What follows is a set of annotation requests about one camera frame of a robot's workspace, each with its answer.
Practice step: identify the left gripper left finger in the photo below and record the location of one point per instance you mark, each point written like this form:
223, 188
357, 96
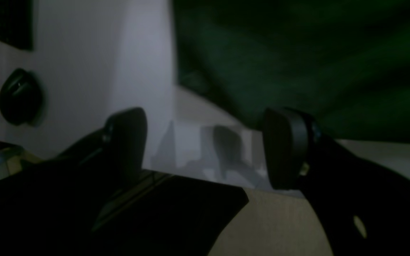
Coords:
51, 207

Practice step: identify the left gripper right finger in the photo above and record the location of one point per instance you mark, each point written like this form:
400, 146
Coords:
363, 207

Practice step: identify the dark green t-shirt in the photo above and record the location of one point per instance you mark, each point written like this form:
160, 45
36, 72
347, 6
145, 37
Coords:
345, 62

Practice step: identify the green tape roll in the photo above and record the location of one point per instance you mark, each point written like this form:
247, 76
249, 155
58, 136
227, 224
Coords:
21, 98

